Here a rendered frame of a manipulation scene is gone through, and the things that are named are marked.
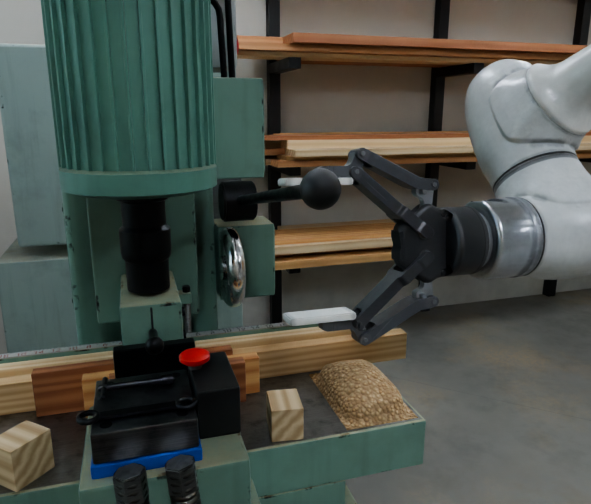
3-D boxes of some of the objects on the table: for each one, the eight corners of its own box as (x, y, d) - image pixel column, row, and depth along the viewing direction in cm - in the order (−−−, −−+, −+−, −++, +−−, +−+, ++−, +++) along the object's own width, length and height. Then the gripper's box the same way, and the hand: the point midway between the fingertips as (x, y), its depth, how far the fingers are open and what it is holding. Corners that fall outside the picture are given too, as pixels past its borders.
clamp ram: (118, 455, 56) (111, 376, 54) (119, 417, 63) (112, 346, 61) (205, 440, 58) (201, 364, 56) (197, 405, 65) (193, 336, 63)
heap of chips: (347, 430, 61) (348, 400, 60) (308, 374, 74) (308, 349, 73) (418, 417, 64) (419, 389, 63) (368, 366, 77) (369, 341, 76)
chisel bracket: (125, 375, 63) (119, 307, 61) (125, 330, 76) (120, 273, 74) (188, 367, 65) (185, 301, 63) (178, 325, 78) (175, 268, 76)
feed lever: (214, 219, 88) (299, 244, 43) (212, 181, 87) (296, 167, 43) (245, 218, 89) (358, 240, 45) (243, 181, 89) (356, 166, 44)
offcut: (55, 466, 55) (50, 428, 54) (16, 493, 51) (10, 452, 50) (31, 456, 57) (26, 419, 55) (-9, 481, 53) (-15, 442, 52)
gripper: (452, 340, 65) (278, 362, 59) (453, 128, 62) (270, 128, 56) (491, 359, 57) (298, 386, 52) (494, 120, 54) (289, 119, 48)
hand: (294, 252), depth 54 cm, fingers open, 13 cm apart
